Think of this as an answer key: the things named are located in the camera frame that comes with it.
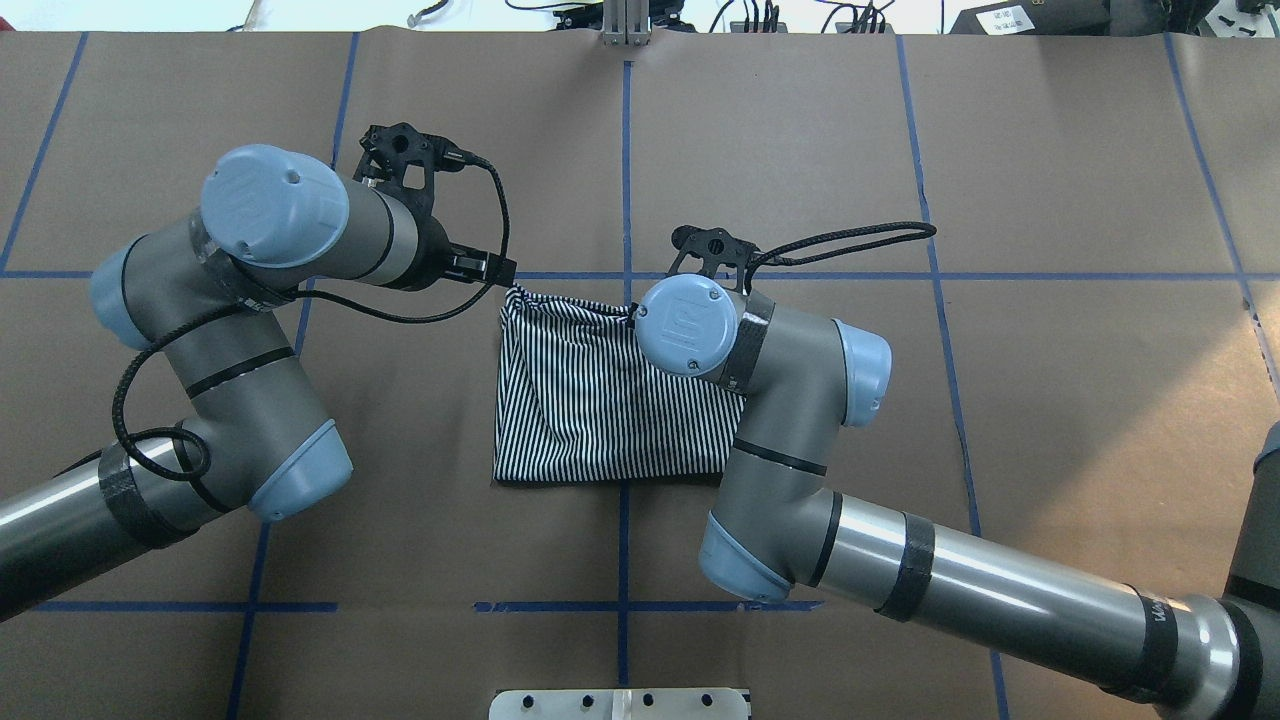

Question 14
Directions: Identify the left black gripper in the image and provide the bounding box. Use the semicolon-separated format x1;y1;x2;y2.
415;220;517;291

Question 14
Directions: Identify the striped polo shirt white collar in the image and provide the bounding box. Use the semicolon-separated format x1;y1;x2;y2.
493;287;745;486

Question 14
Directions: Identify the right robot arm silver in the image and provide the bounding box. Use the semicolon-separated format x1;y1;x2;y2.
630;275;1277;719

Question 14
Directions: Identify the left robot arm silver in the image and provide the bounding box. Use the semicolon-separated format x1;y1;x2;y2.
1;126;516;619

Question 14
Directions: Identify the black box with white label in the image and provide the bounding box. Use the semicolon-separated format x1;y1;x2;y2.
947;1;1111;36

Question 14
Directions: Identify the brown paper table cover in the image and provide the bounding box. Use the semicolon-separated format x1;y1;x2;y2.
1;27;1277;719

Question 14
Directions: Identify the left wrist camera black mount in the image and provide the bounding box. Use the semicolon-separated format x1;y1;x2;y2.
352;122;474;217

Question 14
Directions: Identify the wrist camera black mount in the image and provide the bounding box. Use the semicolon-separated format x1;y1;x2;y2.
666;225;762;293
352;122;474;217

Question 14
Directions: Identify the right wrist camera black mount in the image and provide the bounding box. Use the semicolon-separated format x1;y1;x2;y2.
666;225;762;293

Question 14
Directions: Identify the aluminium frame post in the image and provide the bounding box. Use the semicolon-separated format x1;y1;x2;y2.
600;0;652;47

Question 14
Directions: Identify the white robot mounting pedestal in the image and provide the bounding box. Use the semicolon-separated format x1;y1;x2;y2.
488;687;753;719

